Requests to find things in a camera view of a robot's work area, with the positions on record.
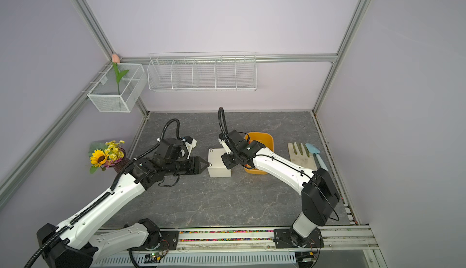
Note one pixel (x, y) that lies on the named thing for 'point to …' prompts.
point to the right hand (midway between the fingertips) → (227, 157)
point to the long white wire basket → (202, 71)
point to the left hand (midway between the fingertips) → (205, 166)
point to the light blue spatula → (314, 150)
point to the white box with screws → (218, 169)
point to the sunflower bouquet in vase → (106, 156)
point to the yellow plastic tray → (265, 138)
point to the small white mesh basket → (119, 88)
